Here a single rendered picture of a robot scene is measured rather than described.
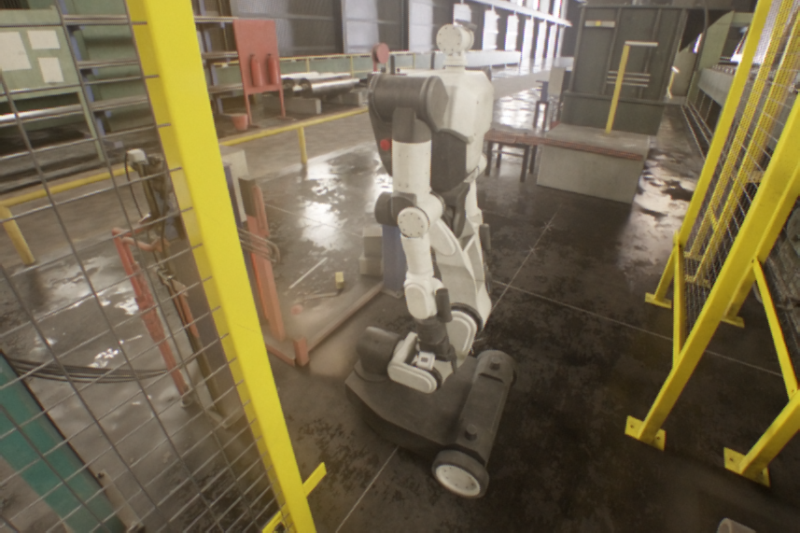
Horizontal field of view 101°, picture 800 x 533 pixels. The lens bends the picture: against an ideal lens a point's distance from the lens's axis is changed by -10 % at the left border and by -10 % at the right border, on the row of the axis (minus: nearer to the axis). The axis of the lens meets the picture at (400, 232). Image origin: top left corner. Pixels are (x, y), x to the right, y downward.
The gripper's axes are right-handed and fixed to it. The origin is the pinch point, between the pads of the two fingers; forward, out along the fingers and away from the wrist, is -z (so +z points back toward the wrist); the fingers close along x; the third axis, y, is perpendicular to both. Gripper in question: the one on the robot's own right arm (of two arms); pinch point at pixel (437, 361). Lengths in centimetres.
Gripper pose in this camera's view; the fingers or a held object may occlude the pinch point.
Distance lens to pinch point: 118.7
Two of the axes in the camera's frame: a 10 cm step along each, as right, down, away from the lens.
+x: 8.8, 0.3, -4.7
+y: 4.4, -4.2, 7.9
